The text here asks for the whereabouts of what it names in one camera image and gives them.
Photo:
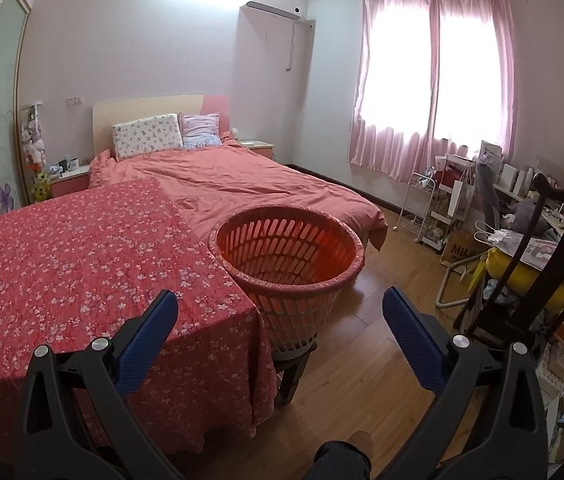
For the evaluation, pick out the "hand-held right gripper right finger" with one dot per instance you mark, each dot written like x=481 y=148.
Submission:
x=412 y=332

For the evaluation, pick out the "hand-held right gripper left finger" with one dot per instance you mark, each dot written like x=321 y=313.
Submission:
x=149 y=331

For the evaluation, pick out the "orange plastic basket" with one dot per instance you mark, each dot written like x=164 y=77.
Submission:
x=292 y=310

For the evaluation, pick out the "brown paper bag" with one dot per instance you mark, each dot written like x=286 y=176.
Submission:
x=462 y=255

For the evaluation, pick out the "red floral tablecloth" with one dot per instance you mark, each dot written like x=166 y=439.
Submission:
x=86 y=260

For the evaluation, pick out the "yellow cushion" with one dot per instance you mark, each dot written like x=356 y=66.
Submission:
x=527 y=280

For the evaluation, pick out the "dark wooden stool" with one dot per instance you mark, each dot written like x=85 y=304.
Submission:
x=292 y=375

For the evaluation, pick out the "white paper bag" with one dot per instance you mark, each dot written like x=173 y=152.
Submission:
x=461 y=200

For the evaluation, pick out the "person's leg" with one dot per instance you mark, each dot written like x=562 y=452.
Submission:
x=342 y=460

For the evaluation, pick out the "grey garment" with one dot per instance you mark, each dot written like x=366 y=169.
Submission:
x=488 y=190

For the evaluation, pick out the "pink nightstand with mugs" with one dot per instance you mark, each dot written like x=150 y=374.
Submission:
x=69 y=182

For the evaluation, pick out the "white mug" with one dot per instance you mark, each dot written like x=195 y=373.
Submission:
x=73 y=164

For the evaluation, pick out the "bed with pink duvet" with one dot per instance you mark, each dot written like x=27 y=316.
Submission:
x=262 y=180

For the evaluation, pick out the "pink curtain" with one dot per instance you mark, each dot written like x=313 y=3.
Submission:
x=392 y=145

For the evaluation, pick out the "white floral pillow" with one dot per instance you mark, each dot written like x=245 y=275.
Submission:
x=146 y=137

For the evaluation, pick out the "clear plush toy tube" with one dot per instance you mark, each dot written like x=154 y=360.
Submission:
x=34 y=150

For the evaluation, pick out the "pink striped pillow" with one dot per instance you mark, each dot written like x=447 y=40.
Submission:
x=200 y=131

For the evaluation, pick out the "pink nightstand with book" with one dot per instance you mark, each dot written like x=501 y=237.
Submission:
x=257 y=151

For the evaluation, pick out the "beige pink headboard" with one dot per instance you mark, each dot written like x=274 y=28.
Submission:
x=136 y=107

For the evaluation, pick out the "white air conditioner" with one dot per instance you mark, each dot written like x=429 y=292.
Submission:
x=272 y=5

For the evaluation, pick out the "white wall socket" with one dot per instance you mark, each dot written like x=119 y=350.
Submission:
x=75 y=100

